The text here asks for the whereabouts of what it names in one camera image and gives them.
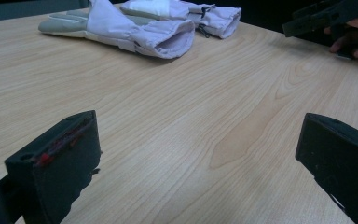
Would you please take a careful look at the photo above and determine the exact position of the lavender work glove white patch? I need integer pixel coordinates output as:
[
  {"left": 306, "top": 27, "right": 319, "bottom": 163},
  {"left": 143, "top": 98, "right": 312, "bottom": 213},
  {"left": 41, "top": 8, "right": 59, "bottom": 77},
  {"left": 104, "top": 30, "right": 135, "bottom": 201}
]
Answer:
[{"left": 119, "top": 0, "right": 242, "bottom": 40}]

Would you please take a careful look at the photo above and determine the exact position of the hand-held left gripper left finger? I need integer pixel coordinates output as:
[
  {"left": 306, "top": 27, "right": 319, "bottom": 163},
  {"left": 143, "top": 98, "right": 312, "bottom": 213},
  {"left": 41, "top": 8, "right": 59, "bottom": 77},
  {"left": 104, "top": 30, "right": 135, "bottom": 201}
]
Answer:
[{"left": 4, "top": 110, "right": 103, "bottom": 224}]

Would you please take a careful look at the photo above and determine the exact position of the large lavender grey work glove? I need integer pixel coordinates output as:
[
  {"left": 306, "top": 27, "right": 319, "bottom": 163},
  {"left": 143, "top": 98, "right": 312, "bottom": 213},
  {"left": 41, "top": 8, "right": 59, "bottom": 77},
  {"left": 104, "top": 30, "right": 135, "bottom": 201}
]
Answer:
[{"left": 37, "top": 0, "right": 197, "bottom": 60}]

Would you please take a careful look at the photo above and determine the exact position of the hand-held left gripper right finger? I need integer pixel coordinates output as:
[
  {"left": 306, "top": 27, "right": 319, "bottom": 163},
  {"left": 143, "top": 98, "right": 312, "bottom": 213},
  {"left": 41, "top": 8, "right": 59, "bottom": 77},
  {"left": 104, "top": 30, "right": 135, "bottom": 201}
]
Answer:
[{"left": 296, "top": 112, "right": 358, "bottom": 224}]

